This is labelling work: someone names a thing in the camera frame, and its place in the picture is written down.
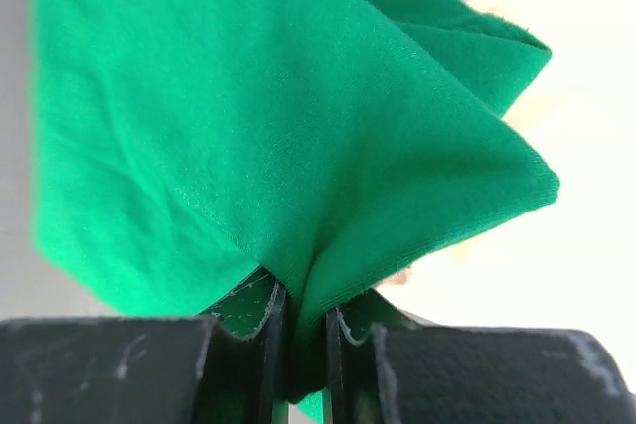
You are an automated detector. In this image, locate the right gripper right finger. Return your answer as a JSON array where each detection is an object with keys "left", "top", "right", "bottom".
[{"left": 325, "top": 290, "right": 635, "bottom": 424}]

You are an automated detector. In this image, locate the green t shirt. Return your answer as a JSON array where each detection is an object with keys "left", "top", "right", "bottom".
[{"left": 30, "top": 0, "right": 559, "bottom": 421}]

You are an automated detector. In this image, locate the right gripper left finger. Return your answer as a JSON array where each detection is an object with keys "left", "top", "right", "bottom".
[{"left": 1, "top": 270, "right": 288, "bottom": 423}]

